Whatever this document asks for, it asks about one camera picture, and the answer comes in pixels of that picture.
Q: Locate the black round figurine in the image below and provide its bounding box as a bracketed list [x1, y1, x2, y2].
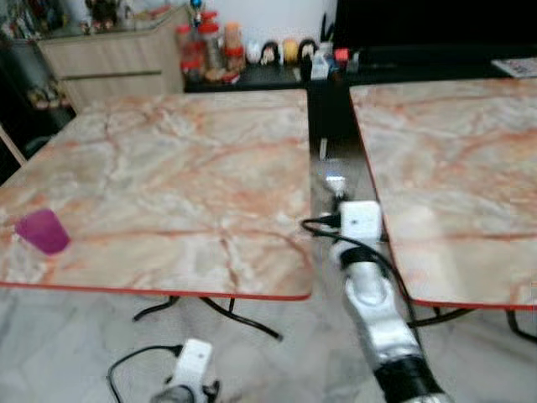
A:
[300, 39, 319, 65]

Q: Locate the printed paper sheet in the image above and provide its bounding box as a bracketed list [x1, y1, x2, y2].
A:
[491, 57, 537, 79]

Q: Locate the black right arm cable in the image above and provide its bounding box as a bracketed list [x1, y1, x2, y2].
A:
[300, 216, 414, 313]

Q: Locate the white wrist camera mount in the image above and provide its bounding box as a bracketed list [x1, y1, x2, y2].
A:
[339, 201, 385, 249]
[171, 338, 214, 392]

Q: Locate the tall clear jar red lid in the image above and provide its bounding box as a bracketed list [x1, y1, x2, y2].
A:
[199, 21, 226, 73]

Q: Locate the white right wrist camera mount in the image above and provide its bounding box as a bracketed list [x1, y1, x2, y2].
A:
[339, 201, 385, 249]

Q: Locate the black curved table base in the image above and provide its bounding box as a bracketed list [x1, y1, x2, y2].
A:
[132, 295, 284, 342]
[407, 306, 537, 344]

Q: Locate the black and white figurine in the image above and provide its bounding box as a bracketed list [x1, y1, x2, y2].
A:
[262, 39, 282, 67]

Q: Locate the black television screen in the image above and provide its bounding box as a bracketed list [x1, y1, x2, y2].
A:
[333, 0, 537, 51]

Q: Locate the light wooden cabinet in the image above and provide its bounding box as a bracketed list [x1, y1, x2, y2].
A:
[37, 7, 190, 112]

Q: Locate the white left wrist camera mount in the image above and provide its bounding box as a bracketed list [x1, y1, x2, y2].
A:
[171, 338, 214, 392]

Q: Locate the small jar red lid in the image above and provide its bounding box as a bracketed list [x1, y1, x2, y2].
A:
[175, 24, 198, 80]

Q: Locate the light wooden chair rail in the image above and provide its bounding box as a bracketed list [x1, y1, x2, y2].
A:
[0, 124, 27, 167]

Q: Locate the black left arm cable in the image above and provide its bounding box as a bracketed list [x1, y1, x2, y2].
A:
[107, 343, 185, 403]

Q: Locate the yellow round figurine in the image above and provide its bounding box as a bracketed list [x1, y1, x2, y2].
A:
[282, 37, 300, 65]

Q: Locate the black low console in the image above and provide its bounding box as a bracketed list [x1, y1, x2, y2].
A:
[183, 46, 537, 92]

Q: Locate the purple plastic cup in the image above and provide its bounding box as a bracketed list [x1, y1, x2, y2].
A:
[14, 209, 73, 256]

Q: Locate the orange filled jar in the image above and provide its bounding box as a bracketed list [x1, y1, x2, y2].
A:
[223, 23, 247, 73]

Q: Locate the small white box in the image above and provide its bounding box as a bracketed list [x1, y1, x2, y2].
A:
[310, 52, 331, 81]

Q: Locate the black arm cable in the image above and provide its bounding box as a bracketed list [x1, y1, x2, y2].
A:
[107, 343, 185, 403]
[300, 216, 414, 313]

